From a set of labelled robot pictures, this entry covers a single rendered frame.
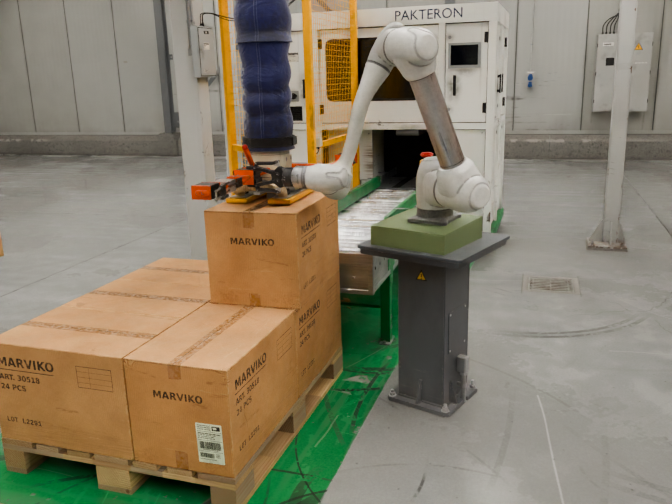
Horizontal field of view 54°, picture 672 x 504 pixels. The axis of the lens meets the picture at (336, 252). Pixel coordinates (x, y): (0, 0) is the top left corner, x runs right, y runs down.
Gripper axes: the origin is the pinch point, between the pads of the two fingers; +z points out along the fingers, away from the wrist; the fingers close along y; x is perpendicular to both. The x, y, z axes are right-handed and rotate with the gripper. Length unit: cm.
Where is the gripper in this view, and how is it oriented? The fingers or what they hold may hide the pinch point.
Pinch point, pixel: (246, 176)
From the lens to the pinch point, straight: 268.8
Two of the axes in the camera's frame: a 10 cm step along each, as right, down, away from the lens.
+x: 2.9, -2.5, 9.2
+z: -9.6, -0.5, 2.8
